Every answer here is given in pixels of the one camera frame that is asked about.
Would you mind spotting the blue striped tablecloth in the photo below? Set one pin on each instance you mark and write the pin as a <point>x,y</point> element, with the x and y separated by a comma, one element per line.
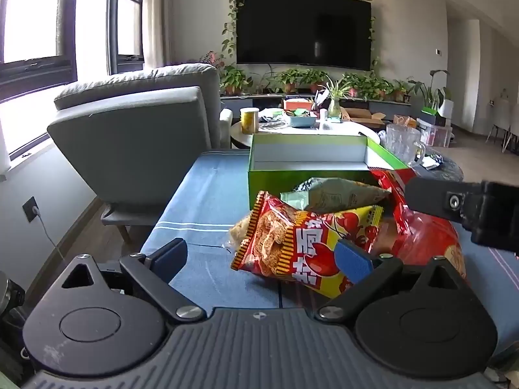
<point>202,206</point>

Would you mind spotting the light blue tray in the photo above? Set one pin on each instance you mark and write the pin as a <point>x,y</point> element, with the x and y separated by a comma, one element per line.
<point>302,120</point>

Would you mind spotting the green and black box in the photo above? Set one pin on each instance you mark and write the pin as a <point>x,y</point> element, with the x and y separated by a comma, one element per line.
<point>432,115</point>

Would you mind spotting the beige curtain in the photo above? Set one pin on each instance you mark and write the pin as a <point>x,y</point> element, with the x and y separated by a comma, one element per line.
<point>156,16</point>

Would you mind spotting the spider plant in glass vase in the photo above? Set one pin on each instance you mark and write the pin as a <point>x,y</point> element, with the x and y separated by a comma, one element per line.
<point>333,107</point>

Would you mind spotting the pile of clear wrappers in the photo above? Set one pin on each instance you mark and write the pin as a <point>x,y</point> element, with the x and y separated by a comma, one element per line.
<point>271,120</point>

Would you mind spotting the white dining chair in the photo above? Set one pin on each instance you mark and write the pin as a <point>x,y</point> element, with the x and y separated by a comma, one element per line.
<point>502,113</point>
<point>515,121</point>

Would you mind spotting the pale green snack packet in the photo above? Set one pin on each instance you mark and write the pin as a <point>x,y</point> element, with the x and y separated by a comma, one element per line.
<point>336,196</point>

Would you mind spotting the white cushioned chair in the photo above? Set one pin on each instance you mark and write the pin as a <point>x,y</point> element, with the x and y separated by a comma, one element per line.
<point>226,125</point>

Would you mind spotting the orange plastic container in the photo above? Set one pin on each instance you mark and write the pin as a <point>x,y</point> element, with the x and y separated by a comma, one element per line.
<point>298,104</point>

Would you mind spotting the black wall television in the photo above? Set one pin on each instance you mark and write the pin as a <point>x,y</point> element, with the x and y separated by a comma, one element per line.
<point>304,28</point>

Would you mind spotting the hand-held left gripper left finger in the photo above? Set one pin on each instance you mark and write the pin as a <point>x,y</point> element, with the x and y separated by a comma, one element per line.
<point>172,257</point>

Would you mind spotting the red festive flower arrangement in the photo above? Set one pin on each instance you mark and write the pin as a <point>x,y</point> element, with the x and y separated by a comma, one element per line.
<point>211,58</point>

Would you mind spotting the clear glass mug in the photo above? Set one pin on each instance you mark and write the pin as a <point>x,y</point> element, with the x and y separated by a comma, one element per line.
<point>399,142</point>

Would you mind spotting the orange cardboard box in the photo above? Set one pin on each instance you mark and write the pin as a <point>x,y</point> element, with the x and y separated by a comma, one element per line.
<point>404,121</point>

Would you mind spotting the dark low tv cabinet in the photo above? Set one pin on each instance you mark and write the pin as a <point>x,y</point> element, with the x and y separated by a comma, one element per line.
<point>263,101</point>

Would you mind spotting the clear storage bin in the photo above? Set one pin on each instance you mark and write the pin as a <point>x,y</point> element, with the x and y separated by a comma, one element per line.
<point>436,134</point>

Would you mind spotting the narrow dark framed window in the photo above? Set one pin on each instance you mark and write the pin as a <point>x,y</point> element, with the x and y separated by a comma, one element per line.
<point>129,16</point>

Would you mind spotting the green cardboard box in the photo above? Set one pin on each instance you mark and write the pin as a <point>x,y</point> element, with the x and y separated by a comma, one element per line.
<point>267,186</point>

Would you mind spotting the red clear snack bag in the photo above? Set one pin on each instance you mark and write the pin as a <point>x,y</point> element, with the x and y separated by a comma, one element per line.
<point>421,235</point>

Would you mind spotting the red and yellow snack packet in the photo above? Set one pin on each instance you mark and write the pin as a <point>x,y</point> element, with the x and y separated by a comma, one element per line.
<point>292,247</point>

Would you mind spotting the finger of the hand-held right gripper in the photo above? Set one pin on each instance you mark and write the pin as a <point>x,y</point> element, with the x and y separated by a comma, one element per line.
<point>429,196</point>

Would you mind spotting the white round table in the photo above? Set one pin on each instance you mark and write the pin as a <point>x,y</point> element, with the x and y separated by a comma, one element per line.
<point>279,130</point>

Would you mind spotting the large dark framed window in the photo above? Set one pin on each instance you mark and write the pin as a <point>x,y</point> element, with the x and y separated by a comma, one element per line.
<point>32,16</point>

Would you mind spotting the wall socket with plug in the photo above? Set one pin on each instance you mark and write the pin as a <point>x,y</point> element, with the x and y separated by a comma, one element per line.
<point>30,210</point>

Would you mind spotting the clear packet of pale cake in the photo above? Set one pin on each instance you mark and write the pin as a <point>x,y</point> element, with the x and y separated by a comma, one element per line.
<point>240,231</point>

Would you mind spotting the open cardboard box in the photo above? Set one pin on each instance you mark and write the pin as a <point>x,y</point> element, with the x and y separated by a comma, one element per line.
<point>359,115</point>

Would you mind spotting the yellow can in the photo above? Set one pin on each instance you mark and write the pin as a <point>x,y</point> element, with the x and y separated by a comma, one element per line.
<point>249,121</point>

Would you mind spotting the row of potted green plants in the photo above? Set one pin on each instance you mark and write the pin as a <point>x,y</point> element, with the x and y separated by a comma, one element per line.
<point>290,79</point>

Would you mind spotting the tall plant in white pot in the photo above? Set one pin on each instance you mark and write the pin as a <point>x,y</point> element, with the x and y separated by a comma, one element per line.
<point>446,107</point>

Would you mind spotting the grey armchair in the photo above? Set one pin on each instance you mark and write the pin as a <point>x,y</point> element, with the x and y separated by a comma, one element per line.
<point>133,137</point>

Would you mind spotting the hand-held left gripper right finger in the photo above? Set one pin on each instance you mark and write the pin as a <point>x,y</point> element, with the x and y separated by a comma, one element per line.
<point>352,263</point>

